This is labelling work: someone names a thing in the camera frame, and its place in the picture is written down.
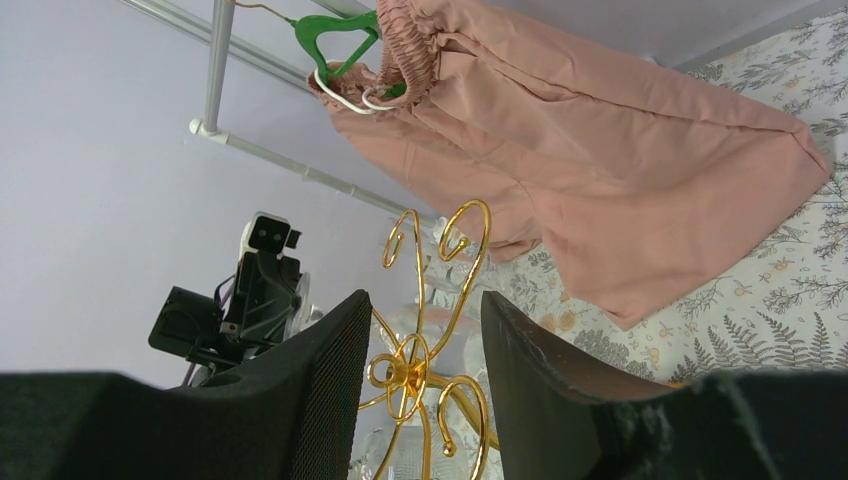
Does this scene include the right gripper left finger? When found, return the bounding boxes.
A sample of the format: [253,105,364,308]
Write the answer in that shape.
[1,290,372,479]

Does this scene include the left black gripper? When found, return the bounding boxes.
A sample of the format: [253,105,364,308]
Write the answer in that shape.
[219,251,302,345]

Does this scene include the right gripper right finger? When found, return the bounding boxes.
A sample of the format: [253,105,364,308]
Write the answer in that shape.
[481,291,847,479]

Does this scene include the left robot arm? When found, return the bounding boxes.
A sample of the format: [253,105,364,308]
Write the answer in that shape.
[148,252,310,386]

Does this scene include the gold wine glass rack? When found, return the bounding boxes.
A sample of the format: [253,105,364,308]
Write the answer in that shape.
[359,199,501,479]

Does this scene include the floral table cloth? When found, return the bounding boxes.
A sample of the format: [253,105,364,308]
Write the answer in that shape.
[456,7,847,385]

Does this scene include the green clothes hanger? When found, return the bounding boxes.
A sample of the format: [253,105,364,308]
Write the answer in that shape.
[231,0,409,101]

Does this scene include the pink shorts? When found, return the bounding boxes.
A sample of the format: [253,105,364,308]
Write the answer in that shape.
[308,1,832,330]

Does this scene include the metal frame pole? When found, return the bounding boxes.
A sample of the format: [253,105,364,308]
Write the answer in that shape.
[129,1,439,227]

